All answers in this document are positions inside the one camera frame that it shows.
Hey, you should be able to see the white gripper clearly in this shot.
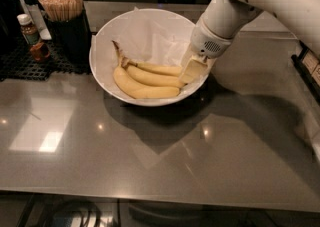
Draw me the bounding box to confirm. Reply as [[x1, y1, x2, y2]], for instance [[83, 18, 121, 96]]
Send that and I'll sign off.
[[179, 18, 232, 84]]

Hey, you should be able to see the yellow banana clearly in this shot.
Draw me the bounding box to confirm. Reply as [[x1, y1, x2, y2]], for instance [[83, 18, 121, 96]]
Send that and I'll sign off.
[[129, 60, 182, 77], [122, 59, 184, 88], [113, 41, 180, 99]]

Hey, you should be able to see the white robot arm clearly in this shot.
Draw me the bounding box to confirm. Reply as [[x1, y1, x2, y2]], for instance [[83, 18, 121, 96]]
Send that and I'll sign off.
[[180, 0, 320, 83]]

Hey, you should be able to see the white paper bowl liner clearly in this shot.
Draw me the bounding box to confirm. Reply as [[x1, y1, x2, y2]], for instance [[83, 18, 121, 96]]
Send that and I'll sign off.
[[91, 6, 214, 100]]

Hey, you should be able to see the white ceramic bowl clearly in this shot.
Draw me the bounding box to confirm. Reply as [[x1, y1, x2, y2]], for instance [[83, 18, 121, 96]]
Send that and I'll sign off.
[[88, 8, 211, 108]]

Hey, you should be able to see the black chopstick holder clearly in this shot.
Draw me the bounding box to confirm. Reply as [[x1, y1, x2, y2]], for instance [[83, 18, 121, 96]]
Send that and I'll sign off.
[[46, 10, 92, 65]]

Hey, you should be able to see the bundle of wooden chopsticks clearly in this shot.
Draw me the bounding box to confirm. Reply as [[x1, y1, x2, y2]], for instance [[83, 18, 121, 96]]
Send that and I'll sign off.
[[38, 0, 83, 22]]

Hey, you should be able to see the small red-brown jar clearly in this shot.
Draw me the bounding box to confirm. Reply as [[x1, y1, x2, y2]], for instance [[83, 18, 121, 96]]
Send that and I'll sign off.
[[30, 42, 50, 62]]

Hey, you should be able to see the small white-capped sauce bottle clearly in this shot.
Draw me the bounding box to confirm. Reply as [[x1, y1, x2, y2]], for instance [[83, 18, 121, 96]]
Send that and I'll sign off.
[[17, 14, 40, 46]]

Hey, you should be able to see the white flat utensil packet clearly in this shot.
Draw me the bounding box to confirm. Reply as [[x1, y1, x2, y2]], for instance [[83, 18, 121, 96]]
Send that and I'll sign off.
[[20, 0, 52, 41]]

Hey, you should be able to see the black grid mat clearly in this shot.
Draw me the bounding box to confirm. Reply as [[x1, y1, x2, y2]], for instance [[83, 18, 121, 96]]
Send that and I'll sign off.
[[0, 36, 91, 81]]

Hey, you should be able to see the black container at left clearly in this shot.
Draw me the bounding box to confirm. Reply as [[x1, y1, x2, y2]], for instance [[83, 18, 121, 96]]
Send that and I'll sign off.
[[0, 0, 21, 54]]

